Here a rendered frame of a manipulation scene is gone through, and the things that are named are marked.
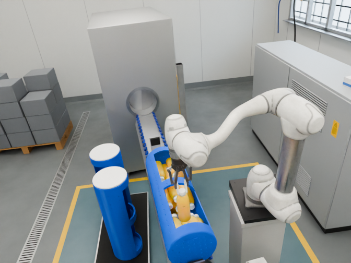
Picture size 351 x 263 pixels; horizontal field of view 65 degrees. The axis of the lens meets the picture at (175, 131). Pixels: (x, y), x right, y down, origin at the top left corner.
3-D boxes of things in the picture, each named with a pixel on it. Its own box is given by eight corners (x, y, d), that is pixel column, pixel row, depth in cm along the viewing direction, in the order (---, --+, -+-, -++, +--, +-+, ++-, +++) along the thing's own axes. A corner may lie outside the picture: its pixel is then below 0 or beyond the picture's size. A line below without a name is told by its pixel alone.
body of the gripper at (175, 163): (185, 149, 136) (186, 164, 140) (168, 152, 134) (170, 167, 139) (188, 157, 129) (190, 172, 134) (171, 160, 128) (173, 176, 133)
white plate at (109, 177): (100, 193, 205) (100, 194, 205) (132, 177, 218) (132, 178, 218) (87, 175, 225) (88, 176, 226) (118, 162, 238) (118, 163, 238)
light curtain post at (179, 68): (191, 199, 336) (181, 62, 251) (192, 202, 331) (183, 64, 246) (186, 200, 335) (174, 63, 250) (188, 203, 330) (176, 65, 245)
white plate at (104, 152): (97, 142, 270) (97, 143, 270) (83, 158, 246) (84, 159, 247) (124, 143, 263) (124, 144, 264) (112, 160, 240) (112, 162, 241)
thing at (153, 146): (161, 148, 271) (159, 135, 263) (161, 150, 267) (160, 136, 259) (151, 150, 269) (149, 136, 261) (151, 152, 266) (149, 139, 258)
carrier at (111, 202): (121, 266, 249) (148, 249, 262) (100, 195, 205) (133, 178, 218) (108, 245, 270) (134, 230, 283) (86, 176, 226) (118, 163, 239)
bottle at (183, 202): (177, 213, 156) (174, 189, 147) (189, 211, 157) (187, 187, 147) (179, 223, 150) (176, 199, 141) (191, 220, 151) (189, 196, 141)
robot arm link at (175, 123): (163, 142, 132) (173, 156, 121) (159, 114, 124) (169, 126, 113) (183, 136, 135) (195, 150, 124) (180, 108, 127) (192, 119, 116)
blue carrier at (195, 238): (181, 169, 234) (176, 142, 219) (219, 258, 159) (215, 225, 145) (149, 178, 230) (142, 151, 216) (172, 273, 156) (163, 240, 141)
